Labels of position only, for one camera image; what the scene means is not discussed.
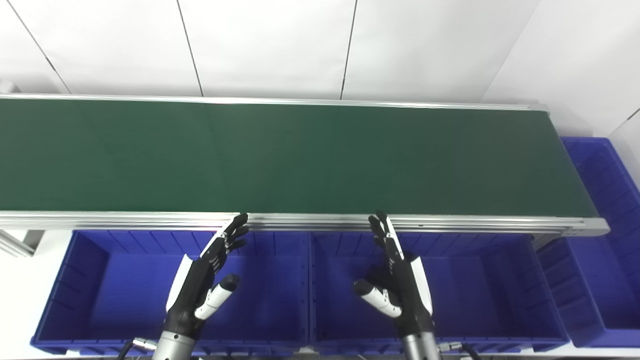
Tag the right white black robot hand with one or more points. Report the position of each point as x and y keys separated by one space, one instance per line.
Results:
x=412 y=290

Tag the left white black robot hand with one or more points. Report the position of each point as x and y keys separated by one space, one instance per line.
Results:
x=192 y=290

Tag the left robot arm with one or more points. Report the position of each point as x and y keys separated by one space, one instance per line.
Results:
x=172 y=346

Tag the blue plastic bin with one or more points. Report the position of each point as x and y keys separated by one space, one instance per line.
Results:
x=600 y=270
x=120 y=290
x=480 y=295

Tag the green conveyor belt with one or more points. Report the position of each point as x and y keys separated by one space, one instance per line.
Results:
x=310 y=221
x=300 y=155

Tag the aluminium conveyor leg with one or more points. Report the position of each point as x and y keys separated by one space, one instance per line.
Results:
x=20 y=242

